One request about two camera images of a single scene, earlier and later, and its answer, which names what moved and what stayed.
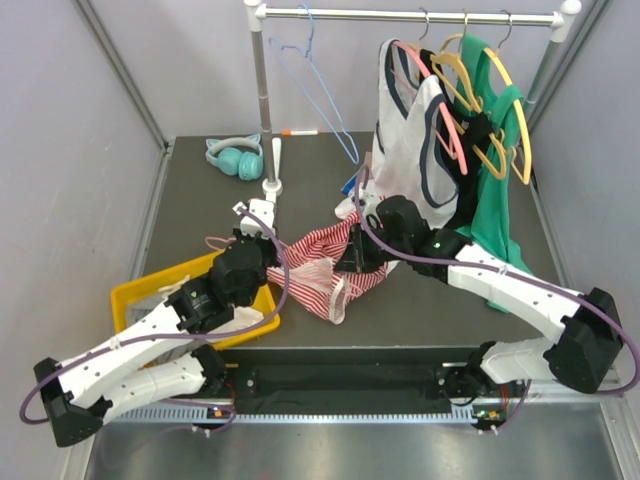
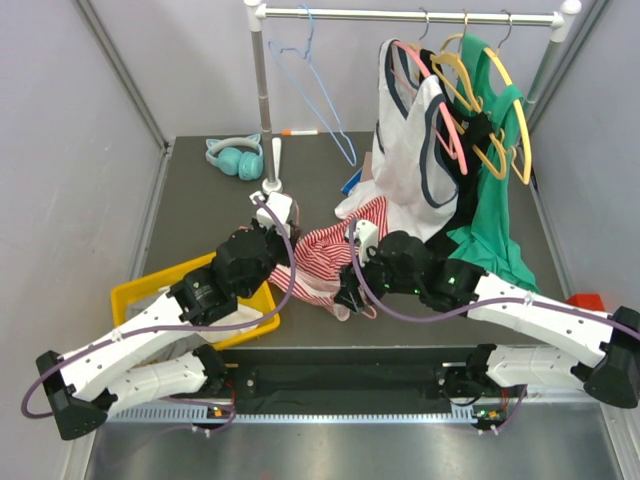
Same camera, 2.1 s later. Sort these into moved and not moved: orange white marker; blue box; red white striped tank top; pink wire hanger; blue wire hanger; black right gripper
Moved: pink wire hanger; black right gripper
Not moved: blue wire hanger; red white striped tank top; orange white marker; blue box
